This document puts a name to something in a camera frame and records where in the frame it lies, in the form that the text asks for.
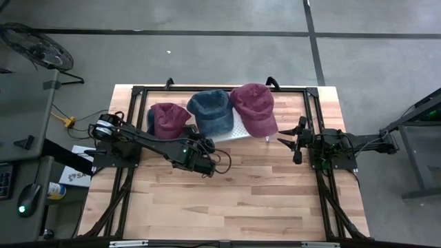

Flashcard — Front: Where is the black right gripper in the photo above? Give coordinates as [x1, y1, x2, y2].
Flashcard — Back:
[277, 116, 315, 165]

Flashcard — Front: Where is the maroon baseball cap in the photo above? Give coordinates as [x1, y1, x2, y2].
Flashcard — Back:
[229, 83, 279, 139]
[150, 102, 192, 140]

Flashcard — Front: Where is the white perforated metal rack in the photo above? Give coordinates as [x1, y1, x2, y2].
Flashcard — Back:
[209, 108, 273, 144]

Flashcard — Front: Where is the white printed cardboard box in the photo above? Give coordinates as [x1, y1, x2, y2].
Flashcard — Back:
[58, 144, 96, 189]

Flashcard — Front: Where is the yellow power plug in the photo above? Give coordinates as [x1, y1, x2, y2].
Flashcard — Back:
[51, 110, 77, 129]

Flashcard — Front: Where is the black desk bar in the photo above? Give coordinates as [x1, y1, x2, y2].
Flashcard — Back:
[41, 137, 96, 176]

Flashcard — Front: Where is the computer tower with green lights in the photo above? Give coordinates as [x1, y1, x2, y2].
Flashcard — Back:
[425, 108, 441, 122]

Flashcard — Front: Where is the white and yellow can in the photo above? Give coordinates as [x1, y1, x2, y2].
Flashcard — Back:
[46, 181, 67, 201]

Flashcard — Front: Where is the black computer mouse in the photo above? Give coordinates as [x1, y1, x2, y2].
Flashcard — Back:
[16, 183, 42, 218]

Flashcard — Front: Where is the grey desk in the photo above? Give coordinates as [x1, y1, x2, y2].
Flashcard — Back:
[0, 68, 59, 244]

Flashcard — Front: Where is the black floor fan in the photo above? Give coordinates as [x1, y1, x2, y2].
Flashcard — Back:
[0, 22, 85, 86]

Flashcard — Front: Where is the black keyboard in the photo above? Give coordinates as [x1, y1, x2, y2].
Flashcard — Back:
[0, 161, 14, 201]

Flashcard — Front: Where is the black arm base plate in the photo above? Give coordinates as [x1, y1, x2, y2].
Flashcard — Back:
[309, 143, 358, 170]
[92, 140, 143, 169]

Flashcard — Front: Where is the black aluminium table frame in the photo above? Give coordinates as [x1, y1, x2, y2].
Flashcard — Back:
[77, 85, 371, 242]

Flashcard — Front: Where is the silver edge bracket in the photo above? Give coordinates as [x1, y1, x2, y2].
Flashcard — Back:
[301, 241, 341, 248]
[109, 240, 149, 248]

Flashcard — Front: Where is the black wedge bracket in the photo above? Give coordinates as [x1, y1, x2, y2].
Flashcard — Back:
[13, 134, 35, 151]

